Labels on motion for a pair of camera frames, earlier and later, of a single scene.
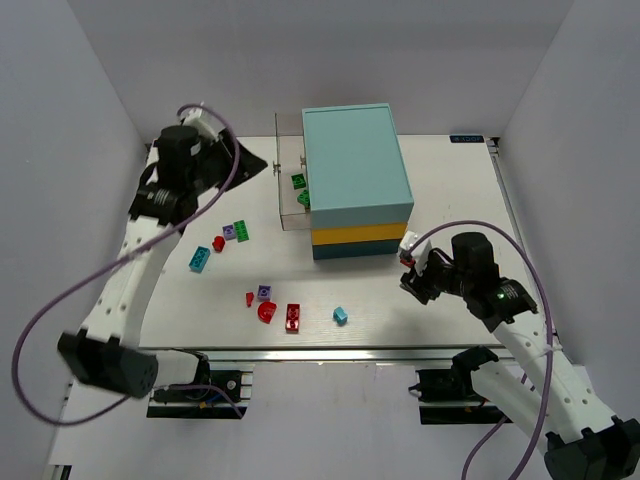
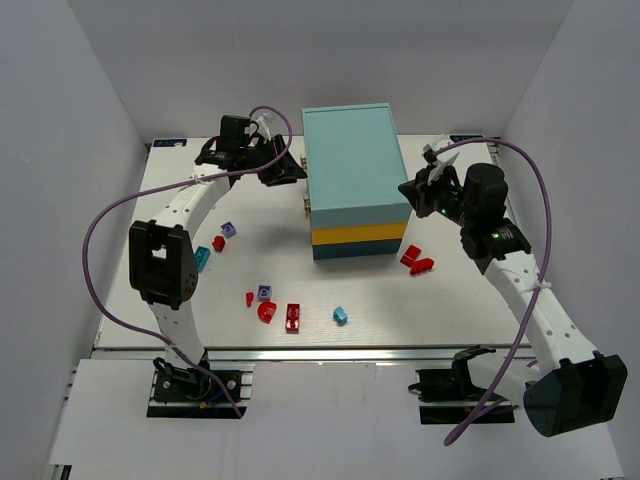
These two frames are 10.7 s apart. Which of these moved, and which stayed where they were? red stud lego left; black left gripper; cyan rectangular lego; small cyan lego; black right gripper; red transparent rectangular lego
Moved: black left gripper; black right gripper
Stayed: small cyan lego; red transparent rectangular lego; red stud lego left; cyan rectangular lego
